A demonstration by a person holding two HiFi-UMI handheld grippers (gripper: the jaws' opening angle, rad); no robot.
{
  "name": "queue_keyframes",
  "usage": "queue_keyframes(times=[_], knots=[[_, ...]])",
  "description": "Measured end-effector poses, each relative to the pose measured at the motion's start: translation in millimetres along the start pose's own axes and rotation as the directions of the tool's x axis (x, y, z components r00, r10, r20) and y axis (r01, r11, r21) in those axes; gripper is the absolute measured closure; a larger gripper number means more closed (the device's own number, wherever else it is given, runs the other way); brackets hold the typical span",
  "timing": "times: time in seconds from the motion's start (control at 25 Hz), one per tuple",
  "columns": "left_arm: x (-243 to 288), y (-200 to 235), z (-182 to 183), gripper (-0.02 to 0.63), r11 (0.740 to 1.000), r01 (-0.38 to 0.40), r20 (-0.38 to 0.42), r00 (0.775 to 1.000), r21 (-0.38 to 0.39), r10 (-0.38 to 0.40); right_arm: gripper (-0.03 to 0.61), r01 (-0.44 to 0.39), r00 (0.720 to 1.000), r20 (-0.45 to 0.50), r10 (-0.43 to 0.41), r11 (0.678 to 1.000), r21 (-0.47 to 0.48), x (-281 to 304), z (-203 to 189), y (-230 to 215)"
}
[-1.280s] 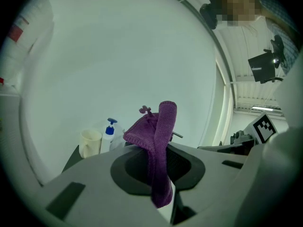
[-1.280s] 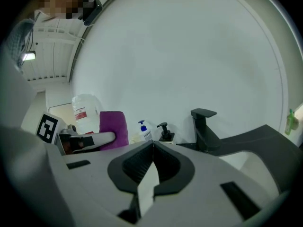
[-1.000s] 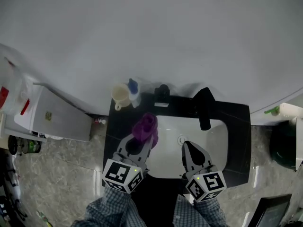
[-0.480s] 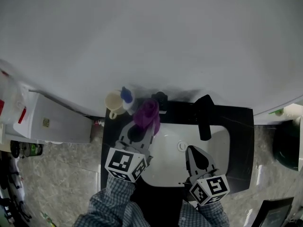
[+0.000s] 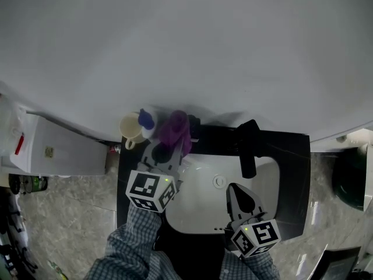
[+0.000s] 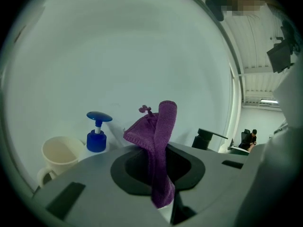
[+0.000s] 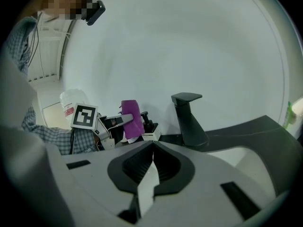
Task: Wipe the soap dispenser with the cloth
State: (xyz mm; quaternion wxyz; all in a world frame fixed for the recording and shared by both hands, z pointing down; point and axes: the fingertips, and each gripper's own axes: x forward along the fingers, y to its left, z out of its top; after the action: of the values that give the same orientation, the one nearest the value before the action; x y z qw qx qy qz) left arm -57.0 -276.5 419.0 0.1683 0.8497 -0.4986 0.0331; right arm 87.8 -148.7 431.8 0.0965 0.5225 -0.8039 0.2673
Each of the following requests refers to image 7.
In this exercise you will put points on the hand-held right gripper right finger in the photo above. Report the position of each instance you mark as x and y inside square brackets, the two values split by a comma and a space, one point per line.
[201, 174]

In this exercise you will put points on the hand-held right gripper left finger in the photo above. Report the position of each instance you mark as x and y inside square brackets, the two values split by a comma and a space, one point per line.
[94, 174]

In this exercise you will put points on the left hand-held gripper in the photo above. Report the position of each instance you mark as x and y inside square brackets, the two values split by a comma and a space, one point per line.
[84, 116]

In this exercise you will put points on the white sink basin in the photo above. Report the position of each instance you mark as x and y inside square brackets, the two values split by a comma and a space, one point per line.
[246, 157]

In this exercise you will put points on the purple cloth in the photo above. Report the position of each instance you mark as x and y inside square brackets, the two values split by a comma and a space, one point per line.
[132, 117]

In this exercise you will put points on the person's head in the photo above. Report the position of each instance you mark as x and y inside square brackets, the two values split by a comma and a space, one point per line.
[66, 1]

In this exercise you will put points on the person's checked shirt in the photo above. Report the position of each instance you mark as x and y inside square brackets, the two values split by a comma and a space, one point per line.
[20, 46]

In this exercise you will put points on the black head-worn camera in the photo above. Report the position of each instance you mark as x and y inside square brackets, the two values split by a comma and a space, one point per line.
[94, 11]

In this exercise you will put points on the green plastic item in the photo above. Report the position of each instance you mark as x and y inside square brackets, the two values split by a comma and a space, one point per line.
[290, 117]

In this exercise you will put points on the person's left forearm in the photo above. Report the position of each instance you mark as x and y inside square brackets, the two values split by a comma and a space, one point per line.
[56, 138]

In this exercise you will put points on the clear water bottle red label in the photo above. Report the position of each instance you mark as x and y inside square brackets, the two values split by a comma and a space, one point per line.
[71, 98]

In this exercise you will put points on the black faucet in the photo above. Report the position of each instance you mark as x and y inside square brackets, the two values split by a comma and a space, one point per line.
[187, 126]

